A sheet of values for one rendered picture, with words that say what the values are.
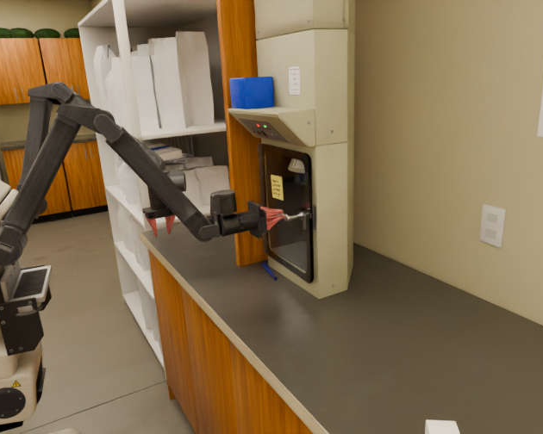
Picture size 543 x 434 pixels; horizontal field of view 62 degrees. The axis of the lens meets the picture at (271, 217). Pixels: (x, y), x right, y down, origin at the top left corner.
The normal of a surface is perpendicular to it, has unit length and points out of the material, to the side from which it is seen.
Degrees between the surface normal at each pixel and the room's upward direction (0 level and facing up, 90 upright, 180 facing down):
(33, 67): 90
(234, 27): 90
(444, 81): 90
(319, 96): 90
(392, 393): 0
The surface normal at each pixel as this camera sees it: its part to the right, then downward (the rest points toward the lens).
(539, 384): -0.05, -0.95
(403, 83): -0.87, 0.18
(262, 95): 0.49, 0.24
